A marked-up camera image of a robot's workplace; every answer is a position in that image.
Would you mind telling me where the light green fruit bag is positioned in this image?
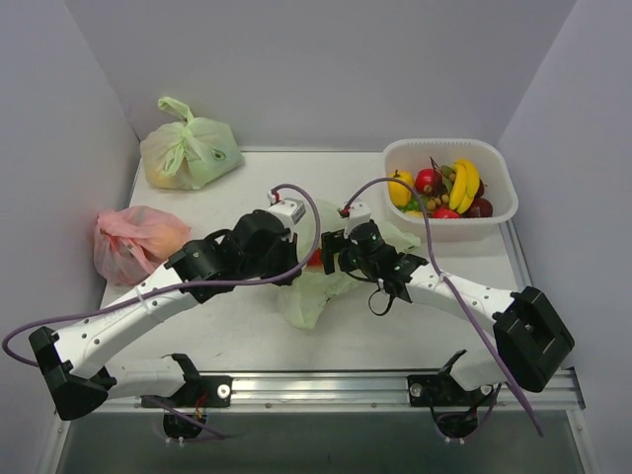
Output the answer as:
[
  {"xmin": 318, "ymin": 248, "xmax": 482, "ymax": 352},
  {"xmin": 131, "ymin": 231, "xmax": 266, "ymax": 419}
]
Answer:
[{"xmin": 277, "ymin": 199, "xmax": 421, "ymax": 330}]

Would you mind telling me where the yellow bell pepper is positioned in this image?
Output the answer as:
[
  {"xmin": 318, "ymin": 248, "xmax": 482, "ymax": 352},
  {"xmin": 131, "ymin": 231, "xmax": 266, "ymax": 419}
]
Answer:
[{"xmin": 388, "ymin": 170, "xmax": 415, "ymax": 207}]

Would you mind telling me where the red tomato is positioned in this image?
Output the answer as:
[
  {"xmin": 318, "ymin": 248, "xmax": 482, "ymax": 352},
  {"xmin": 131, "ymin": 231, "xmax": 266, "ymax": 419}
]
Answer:
[{"xmin": 432, "ymin": 207, "xmax": 461, "ymax": 219}]

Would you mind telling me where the brown longan bunch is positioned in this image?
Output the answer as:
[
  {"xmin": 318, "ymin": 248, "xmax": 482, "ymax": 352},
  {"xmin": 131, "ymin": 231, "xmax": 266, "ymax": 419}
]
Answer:
[{"xmin": 429, "ymin": 157, "xmax": 456, "ymax": 207}]

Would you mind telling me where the yellow banana bunch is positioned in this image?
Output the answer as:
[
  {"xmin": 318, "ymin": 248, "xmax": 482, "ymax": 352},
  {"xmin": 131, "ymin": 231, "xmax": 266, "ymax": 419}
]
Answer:
[{"xmin": 448, "ymin": 159, "xmax": 480, "ymax": 214}]

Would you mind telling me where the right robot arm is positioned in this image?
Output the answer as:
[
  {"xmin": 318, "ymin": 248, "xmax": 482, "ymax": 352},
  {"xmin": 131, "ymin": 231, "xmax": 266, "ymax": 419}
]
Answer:
[{"xmin": 321, "ymin": 221, "xmax": 575, "ymax": 404}]

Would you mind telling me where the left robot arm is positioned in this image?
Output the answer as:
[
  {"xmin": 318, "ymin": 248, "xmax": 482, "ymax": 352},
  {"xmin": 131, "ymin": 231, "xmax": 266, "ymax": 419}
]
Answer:
[{"xmin": 29, "ymin": 199, "xmax": 305, "ymax": 421}]

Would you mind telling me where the dark red fruit lower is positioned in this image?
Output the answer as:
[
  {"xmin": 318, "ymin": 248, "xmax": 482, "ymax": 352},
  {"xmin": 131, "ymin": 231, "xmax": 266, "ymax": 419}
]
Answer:
[{"xmin": 465, "ymin": 197, "xmax": 494, "ymax": 218}]

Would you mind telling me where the green knotted plastic bag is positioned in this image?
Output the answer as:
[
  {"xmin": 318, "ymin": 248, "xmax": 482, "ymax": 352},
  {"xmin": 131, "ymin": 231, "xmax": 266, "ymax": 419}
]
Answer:
[{"xmin": 140, "ymin": 96, "xmax": 245, "ymax": 191}]

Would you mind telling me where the pink knotted plastic bag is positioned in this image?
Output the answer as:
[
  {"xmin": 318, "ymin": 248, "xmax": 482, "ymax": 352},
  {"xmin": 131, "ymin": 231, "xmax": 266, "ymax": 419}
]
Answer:
[{"xmin": 93, "ymin": 205, "xmax": 191, "ymax": 286}]

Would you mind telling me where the dark maroon fruit upper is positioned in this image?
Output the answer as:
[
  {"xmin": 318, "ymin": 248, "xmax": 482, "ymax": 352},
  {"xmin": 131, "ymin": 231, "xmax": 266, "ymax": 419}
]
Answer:
[{"xmin": 475, "ymin": 180, "xmax": 486, "ymax": 198}]

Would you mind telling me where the red apple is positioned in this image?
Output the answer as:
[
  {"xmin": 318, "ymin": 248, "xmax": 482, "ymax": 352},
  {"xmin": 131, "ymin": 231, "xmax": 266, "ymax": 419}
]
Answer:
[{"xmin": 415, "ymin": 168, "xmax": 441, "ymax": 196}]

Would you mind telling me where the white plastic basket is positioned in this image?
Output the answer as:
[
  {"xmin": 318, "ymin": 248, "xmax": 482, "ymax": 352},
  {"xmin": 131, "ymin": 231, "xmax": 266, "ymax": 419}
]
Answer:
[{"xmin": 383, "ymin": 138, "xmax": 518, "ymax": 242}]

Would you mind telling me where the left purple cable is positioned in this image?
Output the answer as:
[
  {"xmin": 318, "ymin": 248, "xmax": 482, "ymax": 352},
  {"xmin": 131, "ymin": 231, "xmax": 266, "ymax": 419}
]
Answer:
[{"xmin": 1, "ymin": 183, "xmax": 322, "ymax": 440}]

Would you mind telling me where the purple cable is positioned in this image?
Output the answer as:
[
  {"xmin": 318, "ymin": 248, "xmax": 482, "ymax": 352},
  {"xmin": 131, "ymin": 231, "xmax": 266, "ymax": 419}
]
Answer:
[
  {"xmin": 1, "ymin": 183, "xmax": 322, "ymax": 440},
  {"xmin": 343, "ymin": 176, "xmax": 544, "ymax": 438}
]

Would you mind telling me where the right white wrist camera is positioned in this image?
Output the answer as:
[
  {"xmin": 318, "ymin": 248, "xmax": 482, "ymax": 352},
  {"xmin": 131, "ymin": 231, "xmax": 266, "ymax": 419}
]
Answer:
[{"xmin": 339, "ymin": 199, "xmax": 371, "ymax": 238}]

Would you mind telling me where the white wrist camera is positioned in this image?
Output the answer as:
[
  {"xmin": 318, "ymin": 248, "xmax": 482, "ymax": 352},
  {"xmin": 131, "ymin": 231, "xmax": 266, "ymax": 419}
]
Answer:
[
  {"xmin": 267, "ymin": 198, "xmax": 306, "ymax": 229},
  {"xmin": 339, "ymin": 199, "xmax": 371, "ymax": 238}
]

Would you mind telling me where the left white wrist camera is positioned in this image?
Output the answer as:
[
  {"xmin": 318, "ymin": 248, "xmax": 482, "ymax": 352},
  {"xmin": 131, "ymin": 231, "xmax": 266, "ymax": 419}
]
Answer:
[{"xmin": 267, "ymin": 198, "xmax": 306, "ymax": 229}]

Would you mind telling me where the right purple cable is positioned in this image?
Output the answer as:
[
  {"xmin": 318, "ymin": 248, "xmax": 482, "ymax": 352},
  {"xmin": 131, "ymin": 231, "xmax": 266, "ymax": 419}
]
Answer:
[{"xmin": 343, "ymin": 176, "xmax": 544, "ymax": 438}]

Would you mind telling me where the aluminium mounting rail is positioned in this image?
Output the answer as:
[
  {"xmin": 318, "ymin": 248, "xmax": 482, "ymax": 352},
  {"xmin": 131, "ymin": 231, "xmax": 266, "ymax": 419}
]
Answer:
[{"xmin": 95, "ymin": 369, "xmax": 586, "ymax": 415}]

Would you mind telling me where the right black base bracket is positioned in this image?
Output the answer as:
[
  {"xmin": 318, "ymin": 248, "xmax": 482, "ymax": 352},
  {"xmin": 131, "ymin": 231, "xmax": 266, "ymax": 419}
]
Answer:
[{"xmin": 407, "ymin": 350, "xmax": 494, "ymax": 409}]

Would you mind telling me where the black base bracket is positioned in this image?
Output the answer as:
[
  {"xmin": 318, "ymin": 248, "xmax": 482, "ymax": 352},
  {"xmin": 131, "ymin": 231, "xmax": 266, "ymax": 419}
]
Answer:
[
  {"xmin": 407, "ymin": 350, "xmax": 494, "ymax": 409},
  {"xmin": 156, "ymin": 354, "xmax": 233, "ymax": 409}
]

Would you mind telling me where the left black base bracket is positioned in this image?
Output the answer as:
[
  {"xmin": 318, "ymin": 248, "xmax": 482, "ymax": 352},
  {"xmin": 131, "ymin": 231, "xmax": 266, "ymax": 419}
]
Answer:
[{"xmin": 156, "ymin": 354, "xmax": 233, "ymax": 409}]

